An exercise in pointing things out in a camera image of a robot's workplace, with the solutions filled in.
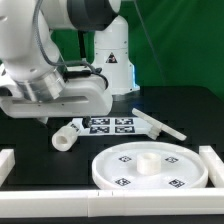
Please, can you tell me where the black base cable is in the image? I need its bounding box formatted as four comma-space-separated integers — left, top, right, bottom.
33, 0, 110, 91

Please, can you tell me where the white right fence block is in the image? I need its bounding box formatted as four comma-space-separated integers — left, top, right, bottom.
199, 146, 224, 188

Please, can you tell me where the white front fence bar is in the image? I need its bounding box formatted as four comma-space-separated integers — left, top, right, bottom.
0, 188, 224, 218

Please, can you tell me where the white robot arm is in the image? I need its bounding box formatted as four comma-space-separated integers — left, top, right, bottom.
0, 0, 139, 122

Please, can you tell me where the white left fence block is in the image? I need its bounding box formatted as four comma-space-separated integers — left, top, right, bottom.
0, 149, 15, 187

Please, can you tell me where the white fiducial marker sheet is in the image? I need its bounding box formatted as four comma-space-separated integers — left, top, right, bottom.
72, 117, 152, 136

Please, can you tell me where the white round table top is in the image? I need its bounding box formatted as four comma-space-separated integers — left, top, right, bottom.
92, 141, 208, 190

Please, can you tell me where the white fence block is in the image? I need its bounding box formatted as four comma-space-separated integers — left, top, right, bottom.
0, 149, 15, 187
199, 146, 224, 188

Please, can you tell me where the white table base foot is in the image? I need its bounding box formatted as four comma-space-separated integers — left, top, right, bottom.
132, 108, 187, 141

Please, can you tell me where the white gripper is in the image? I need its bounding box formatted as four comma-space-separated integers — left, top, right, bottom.
0, 75, 113, 127

